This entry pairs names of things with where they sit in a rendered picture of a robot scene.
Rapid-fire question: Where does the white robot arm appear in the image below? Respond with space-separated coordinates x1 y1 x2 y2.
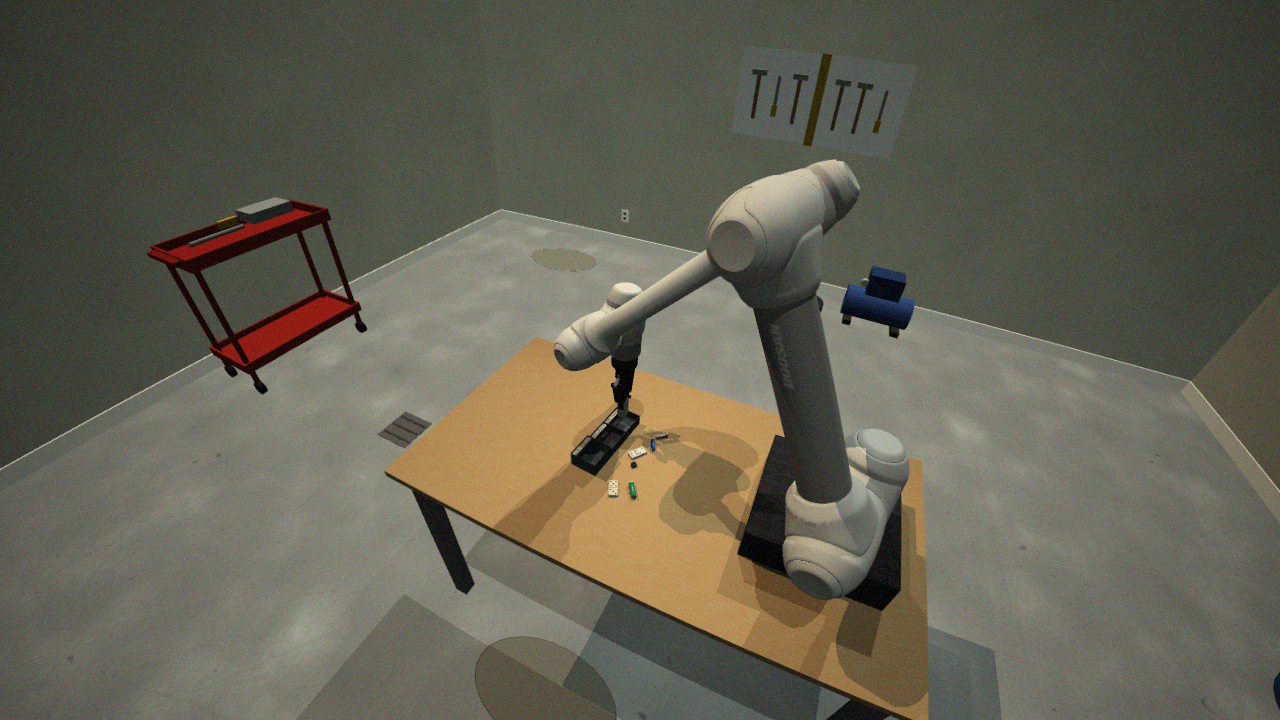
554 160 909 600

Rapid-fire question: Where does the grey three-compartment labelled bin rack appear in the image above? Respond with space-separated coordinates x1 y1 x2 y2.
571 407 640 477

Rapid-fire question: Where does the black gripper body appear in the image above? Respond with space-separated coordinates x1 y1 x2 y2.
611 356 637 383

